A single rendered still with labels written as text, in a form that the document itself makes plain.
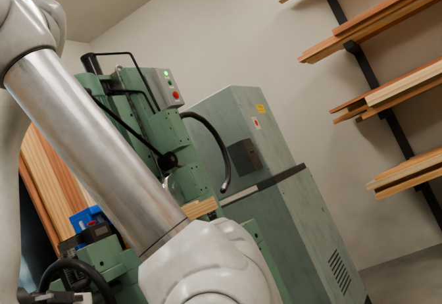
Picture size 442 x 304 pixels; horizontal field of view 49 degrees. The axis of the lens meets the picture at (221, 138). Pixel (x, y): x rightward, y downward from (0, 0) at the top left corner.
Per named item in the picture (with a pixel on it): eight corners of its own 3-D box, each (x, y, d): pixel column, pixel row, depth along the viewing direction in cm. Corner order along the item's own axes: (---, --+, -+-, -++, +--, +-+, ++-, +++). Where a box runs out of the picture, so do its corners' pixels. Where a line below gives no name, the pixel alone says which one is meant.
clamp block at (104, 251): (66, 288, 147) (54, 260, 148) (97, 272, 159) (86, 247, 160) (98, 274, 140) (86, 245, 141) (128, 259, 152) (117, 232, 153)
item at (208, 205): (78, 270, 179) (74, 259, 180) (82, 268, 181) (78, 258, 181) (216, 209, 148) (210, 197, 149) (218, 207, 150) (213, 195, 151)
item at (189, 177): (181, 204, 174) (167, 174, 175) (191, 201, 180) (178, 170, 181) (200, 195, 169) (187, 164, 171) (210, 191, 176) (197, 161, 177)
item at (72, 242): (60, 258, 149) (53, 241, 149) (85, 247, 158) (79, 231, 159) (88, 245, 142) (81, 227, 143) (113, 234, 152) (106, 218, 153)
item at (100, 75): (91, 101, 182) (73, 60, 184) (105, 100, 189) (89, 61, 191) (105, 91, 178) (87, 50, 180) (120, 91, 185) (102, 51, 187)
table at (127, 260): (25, 316, 158) (18, 298, 158) (91, 281, 184) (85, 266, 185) (159, 261, 129) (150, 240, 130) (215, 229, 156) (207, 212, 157)
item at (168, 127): (162, 155, 178) (147, 118, 179) (176, 152, 186) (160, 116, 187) (179, 146, 174) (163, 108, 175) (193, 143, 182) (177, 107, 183)
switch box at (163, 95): (160, 112, 188) (144, 75, 190) (174, 110, 197) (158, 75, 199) (171, 104, 185) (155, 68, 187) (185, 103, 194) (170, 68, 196)
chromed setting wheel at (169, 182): (168, 210, 167) (153, 177, 168) (187, 202, 178) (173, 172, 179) (174, 208, 165) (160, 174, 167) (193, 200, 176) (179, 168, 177)
